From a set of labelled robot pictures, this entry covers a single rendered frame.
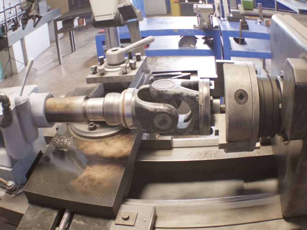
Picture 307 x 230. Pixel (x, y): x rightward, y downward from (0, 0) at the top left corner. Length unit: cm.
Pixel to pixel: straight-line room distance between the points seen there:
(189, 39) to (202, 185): 176
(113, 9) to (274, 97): 138
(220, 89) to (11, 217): 80
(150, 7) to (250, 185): 674
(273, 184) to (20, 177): 96
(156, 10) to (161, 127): 684
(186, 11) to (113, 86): 534
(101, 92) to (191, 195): 46
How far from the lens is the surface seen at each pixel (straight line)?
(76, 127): 114
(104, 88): 107
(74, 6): 537
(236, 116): 74
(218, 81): 83
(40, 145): 125
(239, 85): 75
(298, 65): 63
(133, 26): 163
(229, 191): 111
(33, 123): 98
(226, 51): 263
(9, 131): 95
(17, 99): 93
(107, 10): 196
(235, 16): 293
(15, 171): 108
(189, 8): 631
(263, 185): 115
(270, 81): 83
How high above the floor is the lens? 151
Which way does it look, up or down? 29 degrees down
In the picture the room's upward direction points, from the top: 7 degrees counter-clockwise
